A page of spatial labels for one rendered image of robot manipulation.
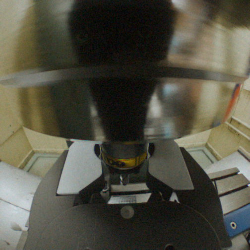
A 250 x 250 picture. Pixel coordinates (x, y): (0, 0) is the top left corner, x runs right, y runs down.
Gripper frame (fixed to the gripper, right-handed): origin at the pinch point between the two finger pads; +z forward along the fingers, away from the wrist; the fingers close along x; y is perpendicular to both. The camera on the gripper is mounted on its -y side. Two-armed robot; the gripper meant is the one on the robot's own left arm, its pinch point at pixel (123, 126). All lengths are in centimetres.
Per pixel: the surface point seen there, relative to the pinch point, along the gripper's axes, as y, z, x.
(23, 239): 48, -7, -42
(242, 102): 14, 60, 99
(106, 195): 37.5, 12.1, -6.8
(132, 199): 39.3, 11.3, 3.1
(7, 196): 62, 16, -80
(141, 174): 67, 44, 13
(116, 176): 67, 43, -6
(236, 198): 48, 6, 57
